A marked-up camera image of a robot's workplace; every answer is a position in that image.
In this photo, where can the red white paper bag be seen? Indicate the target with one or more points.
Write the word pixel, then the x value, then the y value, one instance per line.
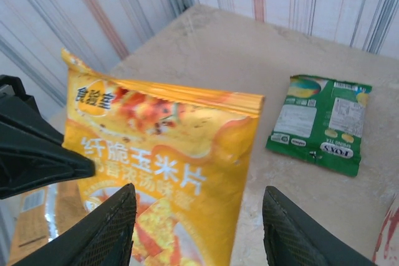
pixel 389 231

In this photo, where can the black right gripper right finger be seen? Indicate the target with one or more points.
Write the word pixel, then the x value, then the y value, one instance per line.
pixel 293 235

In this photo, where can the yellow corn chip bag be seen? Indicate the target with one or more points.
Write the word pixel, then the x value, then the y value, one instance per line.
pixel 174 160

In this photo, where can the green Fox's candy bag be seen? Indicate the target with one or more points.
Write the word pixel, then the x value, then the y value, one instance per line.
pixel 321 122

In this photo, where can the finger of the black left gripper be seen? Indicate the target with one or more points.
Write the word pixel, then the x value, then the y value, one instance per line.
pixel 37 154

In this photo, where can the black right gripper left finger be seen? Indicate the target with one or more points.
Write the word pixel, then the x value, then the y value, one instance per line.
pixel 99 231

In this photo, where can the large orange snack bag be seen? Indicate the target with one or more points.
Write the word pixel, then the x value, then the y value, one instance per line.
pixel 34 219

